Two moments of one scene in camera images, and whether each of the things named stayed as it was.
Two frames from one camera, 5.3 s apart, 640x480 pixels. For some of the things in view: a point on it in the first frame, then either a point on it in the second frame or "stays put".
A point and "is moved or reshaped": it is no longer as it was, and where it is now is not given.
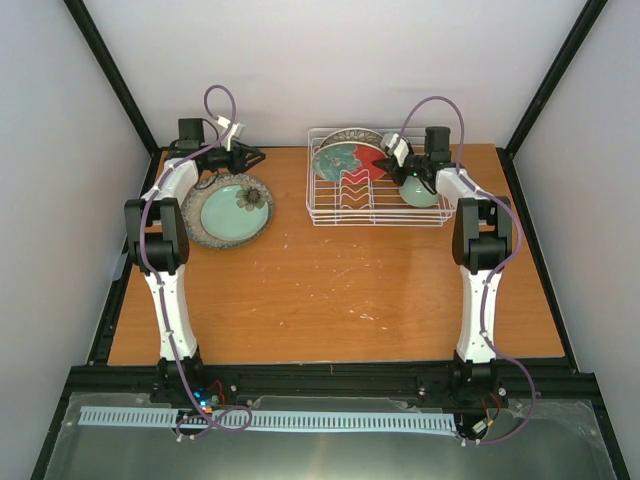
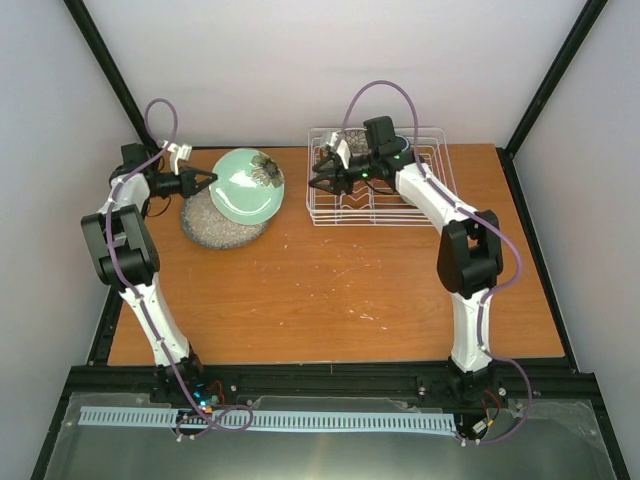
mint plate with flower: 235,212 is moved or reshaped
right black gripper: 391,164 → 335,182
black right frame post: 570,51 stays put
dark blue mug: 386,138 is moved or reshaped
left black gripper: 237,158 → 186,179
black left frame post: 110,73 stays put
